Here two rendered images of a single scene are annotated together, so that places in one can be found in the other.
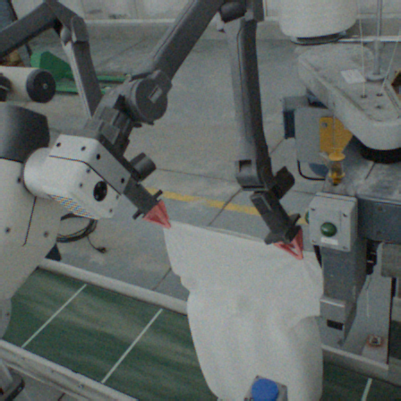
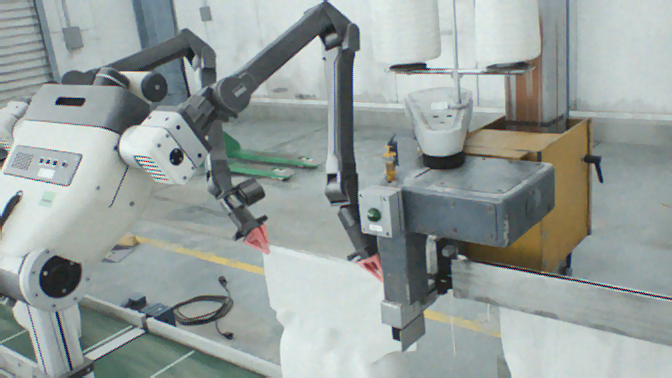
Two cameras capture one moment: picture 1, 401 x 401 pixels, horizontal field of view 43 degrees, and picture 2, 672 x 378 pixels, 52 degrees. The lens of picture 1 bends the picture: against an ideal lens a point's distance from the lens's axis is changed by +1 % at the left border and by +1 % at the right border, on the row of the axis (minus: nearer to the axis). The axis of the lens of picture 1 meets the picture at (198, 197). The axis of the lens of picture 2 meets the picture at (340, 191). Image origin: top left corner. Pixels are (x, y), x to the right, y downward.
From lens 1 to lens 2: 0.62 m
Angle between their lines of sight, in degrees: 14
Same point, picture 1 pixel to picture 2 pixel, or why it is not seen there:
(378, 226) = (419, 217)
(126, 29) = (313, 111)
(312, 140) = not seen: hidden behind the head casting
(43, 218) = (131, 188)
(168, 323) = not seen: outside the picture
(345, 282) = (400, 281)
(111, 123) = (196, 106)
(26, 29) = (160, 54)
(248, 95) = (339, 113)
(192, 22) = (287, 42)
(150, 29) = not seen: hidden behind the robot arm
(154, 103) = (237, 97)
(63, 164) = (149, 129)
